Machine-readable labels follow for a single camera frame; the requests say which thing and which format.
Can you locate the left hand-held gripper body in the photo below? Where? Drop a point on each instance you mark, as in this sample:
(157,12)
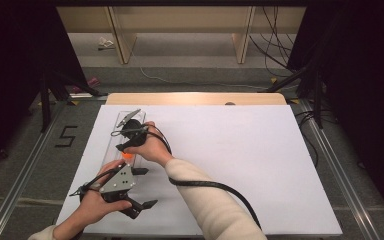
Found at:
(118,181)

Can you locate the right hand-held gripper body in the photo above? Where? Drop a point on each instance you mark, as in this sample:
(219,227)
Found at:
(132,126)

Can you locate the person's right hand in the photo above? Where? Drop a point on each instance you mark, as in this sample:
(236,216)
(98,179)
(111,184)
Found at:
(153,148)

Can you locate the person's left hand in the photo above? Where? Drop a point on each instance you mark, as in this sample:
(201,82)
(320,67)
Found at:
(95,206)

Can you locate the pink object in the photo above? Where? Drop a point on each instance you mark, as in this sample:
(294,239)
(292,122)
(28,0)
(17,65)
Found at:
(93,82)

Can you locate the black metal stand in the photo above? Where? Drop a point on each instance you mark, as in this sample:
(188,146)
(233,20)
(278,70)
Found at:
(308,83)
(63,85)

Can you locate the crumpled white cloth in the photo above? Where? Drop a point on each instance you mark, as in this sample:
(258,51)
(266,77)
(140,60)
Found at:
(105,43)

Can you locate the white table sheet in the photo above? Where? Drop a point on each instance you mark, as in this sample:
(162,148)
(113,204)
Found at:
(230,166)

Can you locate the beige wooden shelf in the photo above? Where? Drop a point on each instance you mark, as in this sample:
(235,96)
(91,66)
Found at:
(180,20)

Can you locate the black curtain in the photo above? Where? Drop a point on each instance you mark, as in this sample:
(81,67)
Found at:
(16,66)
(363,83)

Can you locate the aluminium floor rail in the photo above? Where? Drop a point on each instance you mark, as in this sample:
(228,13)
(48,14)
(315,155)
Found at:
(340,173)
(23,180)

